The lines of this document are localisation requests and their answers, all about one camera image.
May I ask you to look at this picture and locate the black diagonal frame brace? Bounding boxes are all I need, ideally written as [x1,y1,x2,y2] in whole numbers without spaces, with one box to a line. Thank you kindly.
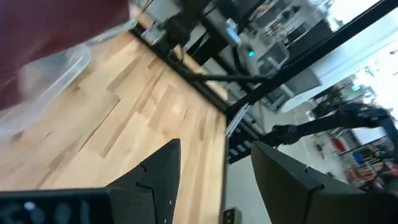
[183,72,272,85]

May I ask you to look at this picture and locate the large clear plastic bin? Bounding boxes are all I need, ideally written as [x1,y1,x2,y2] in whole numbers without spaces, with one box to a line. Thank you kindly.
[0,19,138,141]

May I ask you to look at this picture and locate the grey box with teal light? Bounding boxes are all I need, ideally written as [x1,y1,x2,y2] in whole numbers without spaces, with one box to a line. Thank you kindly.
[233,42,261,77]

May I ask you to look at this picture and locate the black table edge rail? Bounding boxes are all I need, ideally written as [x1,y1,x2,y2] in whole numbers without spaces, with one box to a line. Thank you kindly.
[129,24,231,113]

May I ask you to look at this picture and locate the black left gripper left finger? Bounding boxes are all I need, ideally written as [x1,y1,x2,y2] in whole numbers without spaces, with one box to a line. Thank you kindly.
[105,138,182,224]

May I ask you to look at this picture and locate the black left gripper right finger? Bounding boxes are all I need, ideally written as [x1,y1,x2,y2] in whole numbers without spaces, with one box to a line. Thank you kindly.
[250,141,398,224]

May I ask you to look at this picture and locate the small grey connector box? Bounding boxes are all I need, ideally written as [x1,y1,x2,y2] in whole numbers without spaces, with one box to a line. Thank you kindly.
[221,207,243,224]

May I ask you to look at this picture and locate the black metal frame post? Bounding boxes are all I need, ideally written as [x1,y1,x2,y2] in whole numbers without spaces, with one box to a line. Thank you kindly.
[226,0,398,121]

